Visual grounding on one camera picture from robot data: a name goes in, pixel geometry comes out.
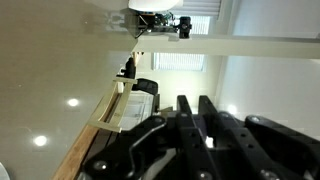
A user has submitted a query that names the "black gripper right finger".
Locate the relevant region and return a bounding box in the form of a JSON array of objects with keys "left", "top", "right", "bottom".
[{"left": 198, "top": 95, "right": 320, "bottom": 180}]

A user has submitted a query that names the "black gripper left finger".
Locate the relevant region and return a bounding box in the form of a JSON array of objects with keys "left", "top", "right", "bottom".
[{"left": 83, "top": 95, "right": 217, "bottom": 180}]

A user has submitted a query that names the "white mug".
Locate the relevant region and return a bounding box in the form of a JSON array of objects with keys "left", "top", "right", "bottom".
[{"left": 139, "top": 114, "right": 214, "bottom": 180}]

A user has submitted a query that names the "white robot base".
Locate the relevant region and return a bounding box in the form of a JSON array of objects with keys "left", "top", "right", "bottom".
[{"left": 128, "top": 0, "right": 184, "bottom": 12}]

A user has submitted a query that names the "white bowl with trail mix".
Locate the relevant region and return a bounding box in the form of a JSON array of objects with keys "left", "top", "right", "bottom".
[{"left": 0, "top": 162, "right": 10, "bottom": 180}]

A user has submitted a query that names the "cream wooden chair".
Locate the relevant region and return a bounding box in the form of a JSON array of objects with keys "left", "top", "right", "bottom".
[{"left": 87, "top": 77, "right": 137, "bottom": 132}]

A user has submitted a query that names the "black camera tripod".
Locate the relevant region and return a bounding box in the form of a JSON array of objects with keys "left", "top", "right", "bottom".
[{"left": 135, "top": 12, "right": 192, "bottom": 39}]

